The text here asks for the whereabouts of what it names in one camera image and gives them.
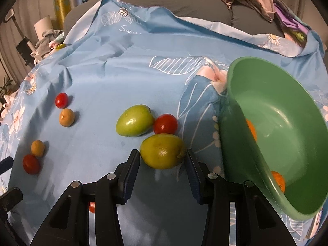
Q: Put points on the blue floral bed sheet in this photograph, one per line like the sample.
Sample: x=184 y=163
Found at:
x=102 y=82

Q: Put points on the orange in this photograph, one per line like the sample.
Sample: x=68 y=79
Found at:
x=279 y=182
x=252 y=132

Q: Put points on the small yellow tomato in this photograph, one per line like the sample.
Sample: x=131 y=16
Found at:
x=67 y=117
x=38 y=148

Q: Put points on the yellow patterned curtain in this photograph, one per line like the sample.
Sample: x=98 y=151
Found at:
x=60 y=2

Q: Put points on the purple garment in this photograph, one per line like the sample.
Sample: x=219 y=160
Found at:
x=289 y=18

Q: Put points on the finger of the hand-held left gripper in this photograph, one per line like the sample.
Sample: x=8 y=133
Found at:
x=6 y=166
x=11 y=198

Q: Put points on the grey sofa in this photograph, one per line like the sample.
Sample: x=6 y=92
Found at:
x=199 y=7

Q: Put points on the green plastic bowl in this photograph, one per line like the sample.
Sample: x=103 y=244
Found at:
x=281 y=107

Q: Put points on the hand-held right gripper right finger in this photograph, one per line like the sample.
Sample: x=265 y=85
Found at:
x=194 y=182

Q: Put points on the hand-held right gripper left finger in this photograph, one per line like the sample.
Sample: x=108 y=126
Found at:
x=127 y=182

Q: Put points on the white paper roll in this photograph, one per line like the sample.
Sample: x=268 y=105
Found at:
x=43 y=25

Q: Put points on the black stand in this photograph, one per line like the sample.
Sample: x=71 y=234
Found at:
x=23 y=46

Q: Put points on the yellow-green jujube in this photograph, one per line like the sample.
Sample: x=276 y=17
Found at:
x=162 y=151

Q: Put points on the green jujube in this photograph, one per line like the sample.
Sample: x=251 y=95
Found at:
x=135 y=120

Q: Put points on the red cherry tomato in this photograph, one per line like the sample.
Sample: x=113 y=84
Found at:
x=61 y=100
x=31 y=164
x=165 y=124
x=92 y=207

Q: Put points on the pile of mixed clothes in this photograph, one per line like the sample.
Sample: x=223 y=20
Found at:
x=44 y=42

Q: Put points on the yellow-green cloth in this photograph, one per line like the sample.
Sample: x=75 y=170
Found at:
x=298 y=36

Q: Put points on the green houseplant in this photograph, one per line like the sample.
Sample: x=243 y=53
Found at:
x=6 y=85

